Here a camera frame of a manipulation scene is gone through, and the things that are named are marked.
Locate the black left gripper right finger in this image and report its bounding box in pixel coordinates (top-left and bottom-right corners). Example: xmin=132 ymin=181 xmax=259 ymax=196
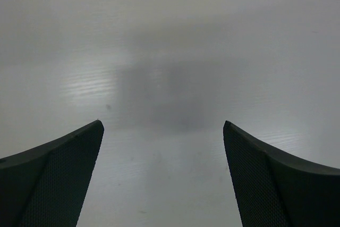
xmin=223 ymin=121 xmax=339 ymax=226

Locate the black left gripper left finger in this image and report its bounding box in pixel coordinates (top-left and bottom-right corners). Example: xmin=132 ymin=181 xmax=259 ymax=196
xmin=1 ymin=120 xmax=104 ymax=226

